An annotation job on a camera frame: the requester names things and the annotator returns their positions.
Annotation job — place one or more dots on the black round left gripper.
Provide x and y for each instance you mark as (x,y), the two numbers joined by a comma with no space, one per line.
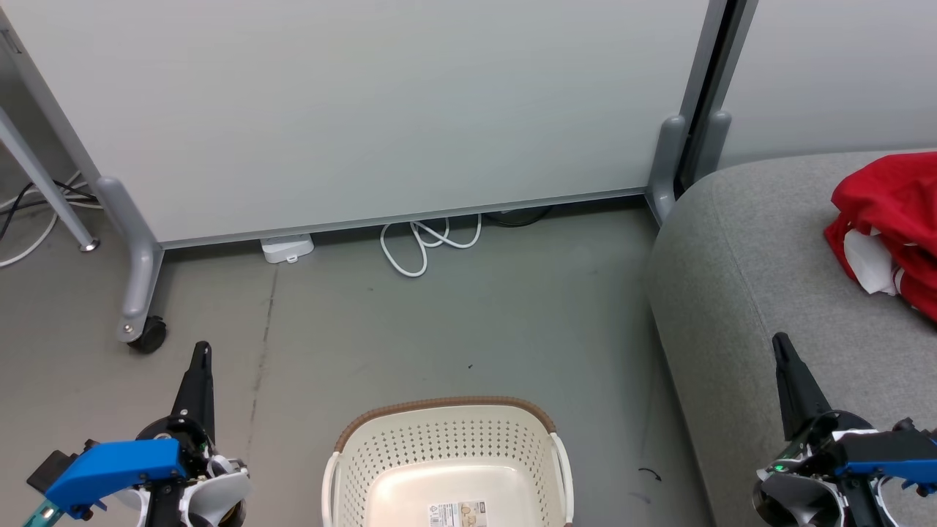
(190,446)

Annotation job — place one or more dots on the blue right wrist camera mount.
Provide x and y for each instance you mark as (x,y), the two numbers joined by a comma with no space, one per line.
(889,457)

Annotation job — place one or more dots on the white power adapter box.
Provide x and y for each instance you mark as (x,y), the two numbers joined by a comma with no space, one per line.
(288,249)

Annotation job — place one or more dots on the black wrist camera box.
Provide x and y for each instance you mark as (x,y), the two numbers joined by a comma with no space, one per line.
(906,426)
(51,470)

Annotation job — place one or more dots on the black round right gripper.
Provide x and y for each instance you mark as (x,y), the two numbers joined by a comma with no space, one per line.
(816,450)

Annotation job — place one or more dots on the grey metal table leg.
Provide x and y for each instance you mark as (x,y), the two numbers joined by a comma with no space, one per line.
(44,183)

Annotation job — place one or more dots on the narrow white partition panel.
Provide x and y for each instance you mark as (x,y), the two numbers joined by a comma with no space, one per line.
(834,73)

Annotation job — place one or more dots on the grey fabric sofa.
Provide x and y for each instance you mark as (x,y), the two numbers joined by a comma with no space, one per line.
(739,278)

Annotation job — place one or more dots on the red and white jersey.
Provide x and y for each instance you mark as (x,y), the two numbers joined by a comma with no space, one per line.
(871,256)

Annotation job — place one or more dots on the wide white partition panel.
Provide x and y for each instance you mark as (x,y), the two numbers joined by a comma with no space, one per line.
(366,110)

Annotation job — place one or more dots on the teal left camera connector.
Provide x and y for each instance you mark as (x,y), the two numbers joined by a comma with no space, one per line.
(40,516)

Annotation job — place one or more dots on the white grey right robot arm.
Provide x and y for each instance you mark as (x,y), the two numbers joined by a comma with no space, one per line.
(798,501)

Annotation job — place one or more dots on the printed basket label sticker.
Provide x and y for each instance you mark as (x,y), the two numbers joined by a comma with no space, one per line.
(457,514)

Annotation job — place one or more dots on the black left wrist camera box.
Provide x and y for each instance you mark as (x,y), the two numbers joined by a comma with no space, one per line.
(51,470)

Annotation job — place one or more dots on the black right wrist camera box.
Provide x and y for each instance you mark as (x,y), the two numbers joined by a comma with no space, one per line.
(906,426)

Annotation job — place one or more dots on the small black floor scrap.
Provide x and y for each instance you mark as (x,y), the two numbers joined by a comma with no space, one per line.
(650,474)

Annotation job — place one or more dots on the cream laundry basket brown rim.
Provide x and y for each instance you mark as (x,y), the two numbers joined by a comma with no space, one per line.
(446,454)

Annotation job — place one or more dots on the grey partition leg with caster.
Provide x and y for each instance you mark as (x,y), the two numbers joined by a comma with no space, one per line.
(135,278)

